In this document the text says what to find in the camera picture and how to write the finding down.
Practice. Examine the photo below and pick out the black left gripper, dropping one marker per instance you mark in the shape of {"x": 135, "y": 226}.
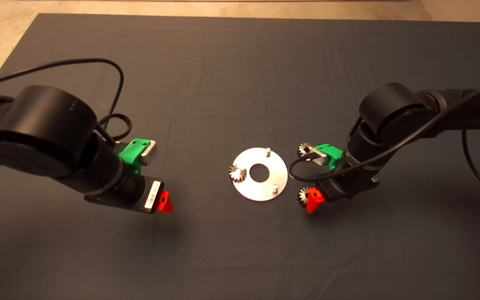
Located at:
{"x": 140, "y": 193}

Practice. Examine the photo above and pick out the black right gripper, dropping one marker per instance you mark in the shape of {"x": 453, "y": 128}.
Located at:
{"x": 348, "y": 185}

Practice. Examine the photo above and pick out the small steel planetary gear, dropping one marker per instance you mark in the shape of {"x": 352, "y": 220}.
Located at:
{"x": 301, "y": 153}
{"x": 301, "y": 200}
{"x": 240, "y": 177}

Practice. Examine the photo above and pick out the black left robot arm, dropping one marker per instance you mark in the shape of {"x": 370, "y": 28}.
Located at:
{"x": 36, "y": 125}

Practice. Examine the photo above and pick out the round metal carrier plate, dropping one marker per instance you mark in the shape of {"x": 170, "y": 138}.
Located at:
{"x": 261, "y": 191}

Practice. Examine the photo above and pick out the dark grey table cloth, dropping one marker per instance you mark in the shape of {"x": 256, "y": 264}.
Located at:
{"x": 240, "y": 62}

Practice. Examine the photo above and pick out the green right camera mount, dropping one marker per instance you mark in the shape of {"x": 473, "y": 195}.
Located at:
{"x": 332, "y": 153}

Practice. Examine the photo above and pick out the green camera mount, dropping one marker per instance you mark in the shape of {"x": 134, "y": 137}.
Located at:
{"x": 133, "y": 152}
{"x": 332, "y": 153}

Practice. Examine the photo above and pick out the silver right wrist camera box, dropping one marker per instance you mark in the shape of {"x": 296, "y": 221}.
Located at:
{"x": 318, "y": 155}

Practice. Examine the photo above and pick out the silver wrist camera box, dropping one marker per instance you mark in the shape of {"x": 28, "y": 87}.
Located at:
{"x": 318, "y": 155}
{"x": 150, "y": 153}

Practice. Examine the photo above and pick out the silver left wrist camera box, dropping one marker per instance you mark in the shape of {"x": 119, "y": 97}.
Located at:
{"x": 150, "y": 153}

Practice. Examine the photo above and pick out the green left camera mount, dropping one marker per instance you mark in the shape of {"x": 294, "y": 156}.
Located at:
{"x": 133, "y": 152}

